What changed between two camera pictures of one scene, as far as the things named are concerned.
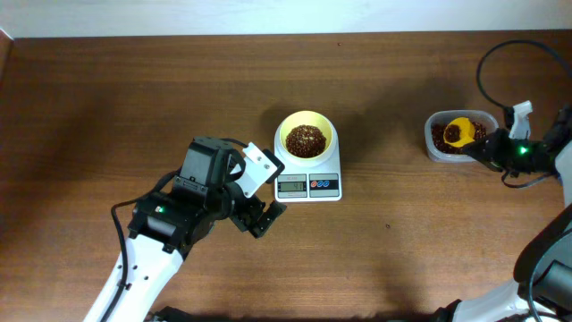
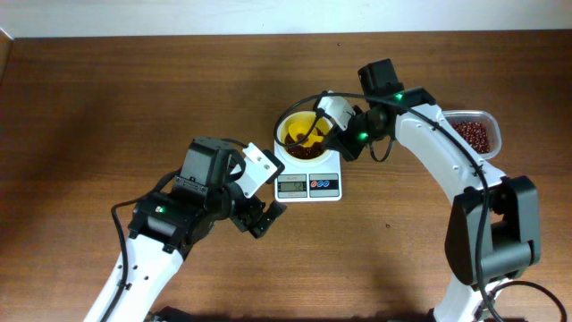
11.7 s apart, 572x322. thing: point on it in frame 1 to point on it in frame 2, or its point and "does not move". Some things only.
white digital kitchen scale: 318,182 does not move
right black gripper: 493,156 to 344,141
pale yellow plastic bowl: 306,134 does not move
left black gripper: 245,220 does not move
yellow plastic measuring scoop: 466,128 to 302,127
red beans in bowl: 305,141 does not move
